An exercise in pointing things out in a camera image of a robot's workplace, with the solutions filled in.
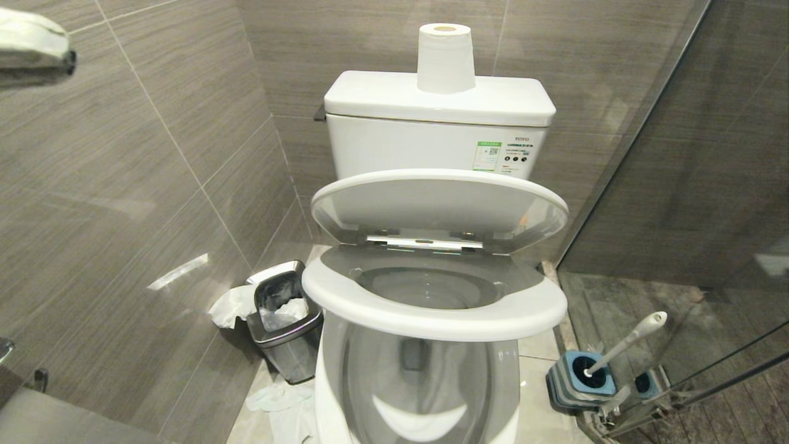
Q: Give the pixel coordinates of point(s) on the white toilet tank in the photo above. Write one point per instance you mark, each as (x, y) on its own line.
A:
(400, 148)

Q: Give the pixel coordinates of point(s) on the white toilet seat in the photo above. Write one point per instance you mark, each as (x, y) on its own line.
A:
(345, 295)

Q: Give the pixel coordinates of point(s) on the white toilet tank lid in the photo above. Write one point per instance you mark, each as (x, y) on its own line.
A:
(394, 98)

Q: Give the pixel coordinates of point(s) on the white toilet paper roll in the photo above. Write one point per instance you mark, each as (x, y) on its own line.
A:
(445, 61)

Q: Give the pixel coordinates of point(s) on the white toilet bowl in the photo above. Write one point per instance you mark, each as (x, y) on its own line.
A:
(425, 388)

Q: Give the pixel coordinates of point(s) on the blue grey brush holder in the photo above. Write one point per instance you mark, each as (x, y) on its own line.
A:
(573, 387)

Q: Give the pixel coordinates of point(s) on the white toilet brush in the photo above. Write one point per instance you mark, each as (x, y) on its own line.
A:
(629, 342)

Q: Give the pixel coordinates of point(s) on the silver trash bin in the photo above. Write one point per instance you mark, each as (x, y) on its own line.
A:
(290, 345)

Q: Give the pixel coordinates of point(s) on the white plastic bin liner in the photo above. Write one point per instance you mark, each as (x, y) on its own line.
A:
(237, 303)

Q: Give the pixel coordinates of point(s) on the white crumpled tissue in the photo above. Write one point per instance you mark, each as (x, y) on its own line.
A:
(283, 404)

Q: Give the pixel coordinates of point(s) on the glass shower door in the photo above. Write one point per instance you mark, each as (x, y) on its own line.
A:
(696, 185)

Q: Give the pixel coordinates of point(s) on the grey countertop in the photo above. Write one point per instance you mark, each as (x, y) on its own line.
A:
(55, 419)

